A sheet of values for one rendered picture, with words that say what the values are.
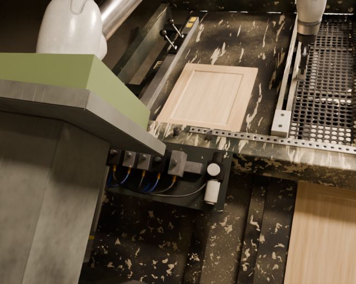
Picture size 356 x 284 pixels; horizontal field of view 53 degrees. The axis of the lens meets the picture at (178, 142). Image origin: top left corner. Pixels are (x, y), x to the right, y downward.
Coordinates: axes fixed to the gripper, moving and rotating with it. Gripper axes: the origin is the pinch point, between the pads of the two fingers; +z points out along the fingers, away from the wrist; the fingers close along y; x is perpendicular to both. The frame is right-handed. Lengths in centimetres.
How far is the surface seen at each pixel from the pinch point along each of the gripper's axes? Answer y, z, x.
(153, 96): -20, 5, 65
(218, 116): -27.1, 6.9, 31.9
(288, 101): -19.0, 1.3, 3.6
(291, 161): -49.8, 3.7, -1.2
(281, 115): -28.7, 1.2, 5.3
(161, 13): 58, 3, 90
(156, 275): -83, 56, 49
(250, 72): 6.1, 6.6, 23.8
